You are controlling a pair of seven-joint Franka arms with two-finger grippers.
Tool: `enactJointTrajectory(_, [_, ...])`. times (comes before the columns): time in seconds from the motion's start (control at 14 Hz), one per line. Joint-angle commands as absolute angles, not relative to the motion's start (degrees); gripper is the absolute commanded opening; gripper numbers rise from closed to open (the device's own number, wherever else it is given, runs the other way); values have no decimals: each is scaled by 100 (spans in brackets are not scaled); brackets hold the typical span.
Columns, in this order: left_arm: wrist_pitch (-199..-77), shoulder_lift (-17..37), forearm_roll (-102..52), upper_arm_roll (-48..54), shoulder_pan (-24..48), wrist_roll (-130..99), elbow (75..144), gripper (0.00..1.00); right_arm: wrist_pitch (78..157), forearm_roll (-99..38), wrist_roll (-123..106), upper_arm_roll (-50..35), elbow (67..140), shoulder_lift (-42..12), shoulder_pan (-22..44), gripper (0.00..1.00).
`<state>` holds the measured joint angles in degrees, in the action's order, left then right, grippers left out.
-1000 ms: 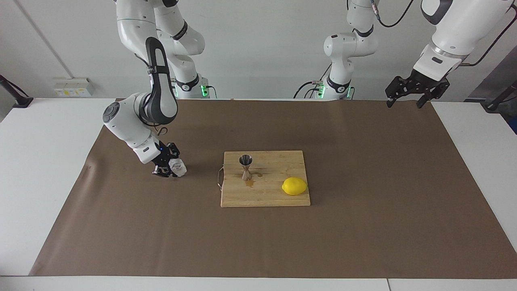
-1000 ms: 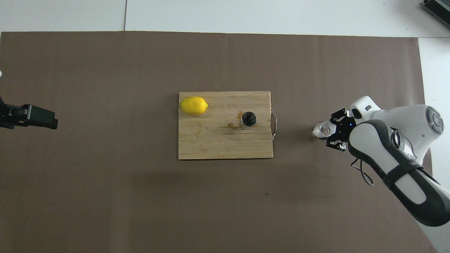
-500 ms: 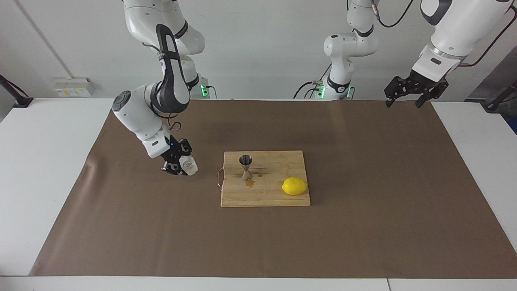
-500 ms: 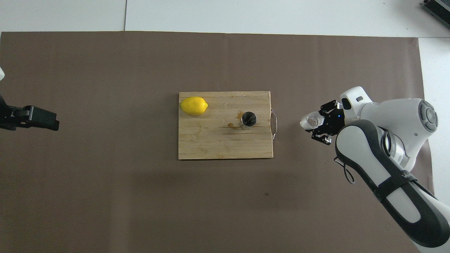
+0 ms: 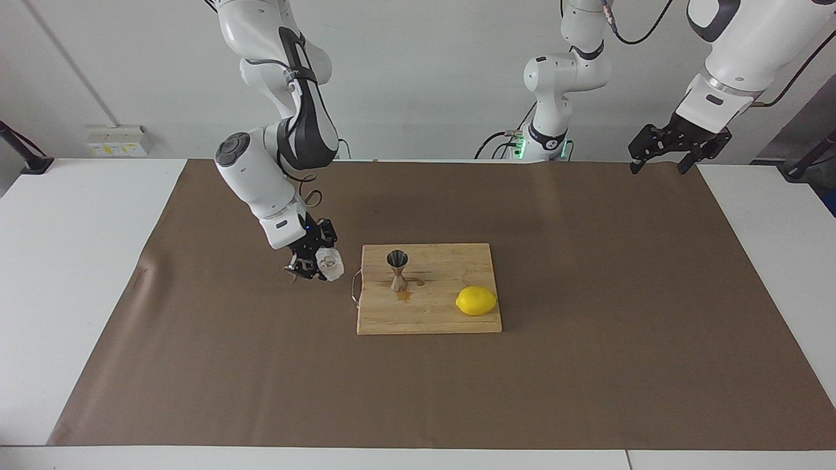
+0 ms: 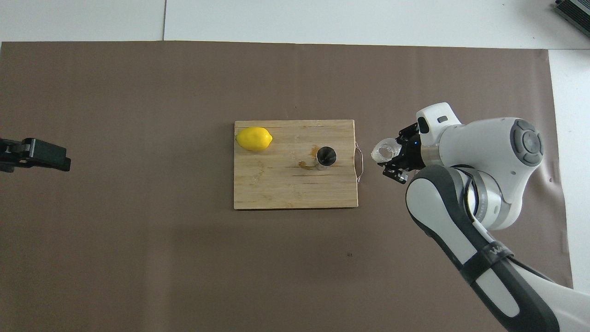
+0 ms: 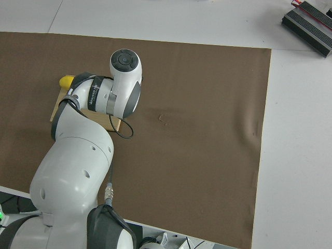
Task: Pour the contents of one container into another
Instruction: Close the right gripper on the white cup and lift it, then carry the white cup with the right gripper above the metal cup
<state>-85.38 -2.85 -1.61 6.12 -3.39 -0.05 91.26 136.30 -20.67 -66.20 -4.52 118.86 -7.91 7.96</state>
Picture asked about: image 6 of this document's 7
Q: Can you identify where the brown paper table mat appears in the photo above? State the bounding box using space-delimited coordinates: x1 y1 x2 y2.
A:
0 41 574 332

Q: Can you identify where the wooden cutting board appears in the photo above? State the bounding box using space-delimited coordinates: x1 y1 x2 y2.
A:
233 119 365 211

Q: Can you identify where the steel double jigger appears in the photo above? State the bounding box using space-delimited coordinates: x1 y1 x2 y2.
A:
315 146 337 172

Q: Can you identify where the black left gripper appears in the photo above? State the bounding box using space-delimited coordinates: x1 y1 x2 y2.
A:
0 137 72 174

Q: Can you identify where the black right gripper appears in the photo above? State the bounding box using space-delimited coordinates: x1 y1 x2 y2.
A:
382 123 427 185

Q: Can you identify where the small clear glass cup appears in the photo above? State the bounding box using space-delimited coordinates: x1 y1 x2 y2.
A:
371 137 402 163

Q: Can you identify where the yellow lemon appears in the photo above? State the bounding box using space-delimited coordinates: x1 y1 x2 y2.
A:
236 127 273 152

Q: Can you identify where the grey ribbed device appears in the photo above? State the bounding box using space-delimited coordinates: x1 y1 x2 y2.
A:
552 0 590 34

